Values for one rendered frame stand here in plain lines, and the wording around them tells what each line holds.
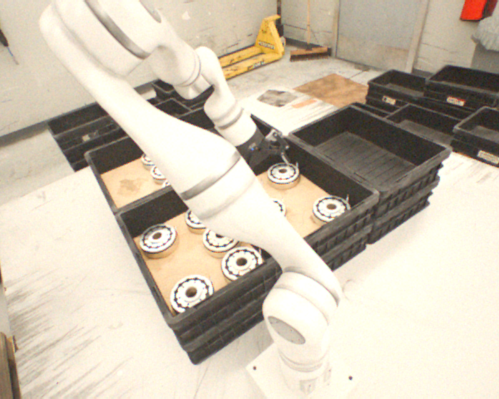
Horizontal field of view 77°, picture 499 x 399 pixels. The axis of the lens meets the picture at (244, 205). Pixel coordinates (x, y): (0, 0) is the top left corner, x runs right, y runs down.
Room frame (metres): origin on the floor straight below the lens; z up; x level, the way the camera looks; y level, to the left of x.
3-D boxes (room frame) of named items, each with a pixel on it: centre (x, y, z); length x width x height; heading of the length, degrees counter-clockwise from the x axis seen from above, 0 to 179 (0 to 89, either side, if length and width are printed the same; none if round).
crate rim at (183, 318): (0.55, 0.14, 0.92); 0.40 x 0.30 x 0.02; 27
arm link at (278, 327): (0.23, -0.06, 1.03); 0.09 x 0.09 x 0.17; 49
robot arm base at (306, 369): (0.23, -0.06, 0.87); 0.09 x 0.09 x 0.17; 24
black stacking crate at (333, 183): (0.68, -0.13, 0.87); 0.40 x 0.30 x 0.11; 27
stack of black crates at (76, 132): (2.09, 1.02, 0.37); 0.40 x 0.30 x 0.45; 120
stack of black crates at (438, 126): (1.53, -1.10, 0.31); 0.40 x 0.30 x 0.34; 30
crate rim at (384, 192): (0.81, -0.40, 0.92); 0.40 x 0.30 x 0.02; 27
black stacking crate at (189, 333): (0.55, 0.14, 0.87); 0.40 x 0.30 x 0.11; 27
